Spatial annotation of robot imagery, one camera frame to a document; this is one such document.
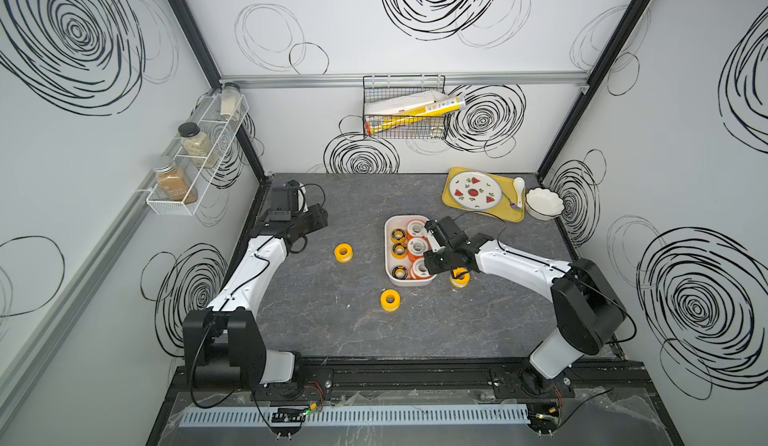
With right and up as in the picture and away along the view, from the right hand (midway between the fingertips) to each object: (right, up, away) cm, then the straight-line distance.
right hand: (428, 262), depth 89 cm
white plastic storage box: (-10, +11, +11) cm, 19 cm away
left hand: (-32, +15, -3) cm, 36 cm away
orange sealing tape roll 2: (-3, +4, +6) cm, 8 cm away
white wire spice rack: (-67, +42, +7) cm, 80 cm away
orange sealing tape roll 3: (-3, -2, 0) cm, 4 cm away
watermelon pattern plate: (+22, +23, +26) cm, 41 cm away
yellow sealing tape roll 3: (+10, -5, +2) cm, 11 cm away
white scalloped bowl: (+45, +17, +20) cm, 53 cm away
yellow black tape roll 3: (-8, -4, +4) cm, 10 cm away
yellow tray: (+32, +17, +21) cm, 42 cm away
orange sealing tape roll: (-3, +10, +9) cm, 14 cm away
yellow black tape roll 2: (-8, +2, +8) cm, 12 cm away
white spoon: (+39, +25, +27) cm, 54 cm away
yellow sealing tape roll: (-27, +2, +7) cm, 28 cm away
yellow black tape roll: (-9, +7, +12) cm, 16 cm away
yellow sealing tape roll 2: (-11, -11, -2) cm, 16 cm away
